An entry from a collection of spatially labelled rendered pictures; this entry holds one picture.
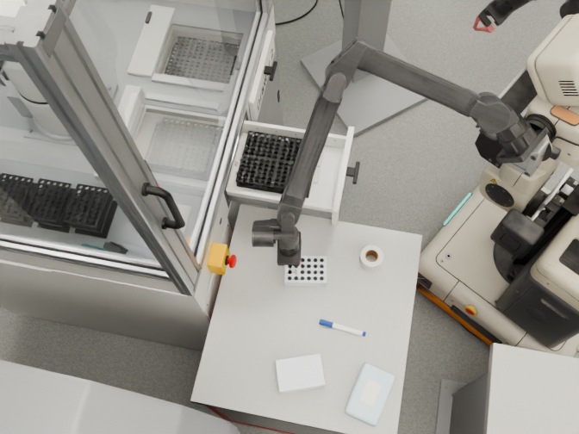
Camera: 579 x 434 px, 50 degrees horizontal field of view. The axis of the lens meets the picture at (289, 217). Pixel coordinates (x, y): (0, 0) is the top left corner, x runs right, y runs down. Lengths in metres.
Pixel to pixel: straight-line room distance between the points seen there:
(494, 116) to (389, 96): 1.54
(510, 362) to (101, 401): 1.29
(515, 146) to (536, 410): 0.74
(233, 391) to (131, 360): 0.95
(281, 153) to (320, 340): 0.57
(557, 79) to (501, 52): 1.76
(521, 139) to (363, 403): 0.80
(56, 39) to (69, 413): 0.47
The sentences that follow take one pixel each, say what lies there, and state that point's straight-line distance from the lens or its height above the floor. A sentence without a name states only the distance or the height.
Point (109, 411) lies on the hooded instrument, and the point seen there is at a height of 1.71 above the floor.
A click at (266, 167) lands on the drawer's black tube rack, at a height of 0.87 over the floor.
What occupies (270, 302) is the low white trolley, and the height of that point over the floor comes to 0.76.
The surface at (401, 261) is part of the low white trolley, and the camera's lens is 1.93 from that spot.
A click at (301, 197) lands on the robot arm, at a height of 1.10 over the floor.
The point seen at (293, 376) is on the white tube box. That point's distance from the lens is 1.77.
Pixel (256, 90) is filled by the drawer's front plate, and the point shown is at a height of 0.93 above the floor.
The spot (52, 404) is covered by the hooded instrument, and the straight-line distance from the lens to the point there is 0.89.
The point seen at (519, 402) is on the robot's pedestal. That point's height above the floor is 0.76.
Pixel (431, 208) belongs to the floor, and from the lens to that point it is 2.85.
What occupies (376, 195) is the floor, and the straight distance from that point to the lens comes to 2.85.
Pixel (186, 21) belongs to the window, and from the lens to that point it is 1.36.
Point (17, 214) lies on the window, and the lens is 1.51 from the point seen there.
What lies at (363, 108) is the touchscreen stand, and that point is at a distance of 3.03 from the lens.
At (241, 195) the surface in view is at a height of 0.89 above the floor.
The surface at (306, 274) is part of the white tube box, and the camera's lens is 1.86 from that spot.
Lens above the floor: 2.57
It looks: 67 degrees down
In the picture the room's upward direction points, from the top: 5 degrees counter-clockwise
